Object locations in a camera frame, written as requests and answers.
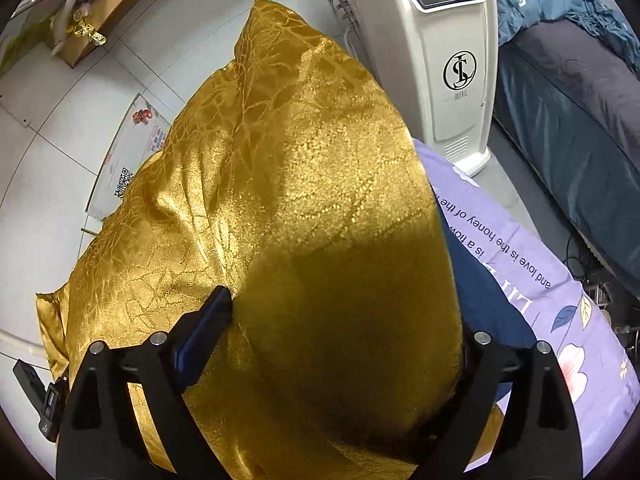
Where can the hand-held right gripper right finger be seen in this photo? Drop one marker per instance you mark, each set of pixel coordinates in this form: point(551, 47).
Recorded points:
point(487, 362)

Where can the white standing machine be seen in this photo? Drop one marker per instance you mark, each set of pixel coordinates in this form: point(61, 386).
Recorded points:
point(450, 75)

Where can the black device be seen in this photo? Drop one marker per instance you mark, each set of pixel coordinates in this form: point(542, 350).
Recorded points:
point(42, 400)

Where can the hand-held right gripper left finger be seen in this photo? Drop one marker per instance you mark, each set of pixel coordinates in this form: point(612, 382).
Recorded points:
point(200, 337)

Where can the white tube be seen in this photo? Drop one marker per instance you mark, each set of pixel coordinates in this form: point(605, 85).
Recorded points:
point(20, 342)

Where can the navy cloth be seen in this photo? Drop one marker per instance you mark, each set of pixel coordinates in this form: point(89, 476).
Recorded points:
point(480, 300)

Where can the purple floral pillow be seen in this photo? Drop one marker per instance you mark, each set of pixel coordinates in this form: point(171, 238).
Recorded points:
point(530, 260)

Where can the white printed poster board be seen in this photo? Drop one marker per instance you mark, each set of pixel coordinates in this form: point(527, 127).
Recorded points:
point(135, 160)

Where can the wooden shelf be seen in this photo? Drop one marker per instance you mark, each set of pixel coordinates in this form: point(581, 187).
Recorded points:
point(115, 15)

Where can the teal covered bed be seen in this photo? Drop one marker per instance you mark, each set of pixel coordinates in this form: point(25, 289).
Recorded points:
point(575, 125)

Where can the gold satin pillow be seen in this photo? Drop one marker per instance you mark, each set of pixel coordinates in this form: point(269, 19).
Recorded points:
point(310, 200)

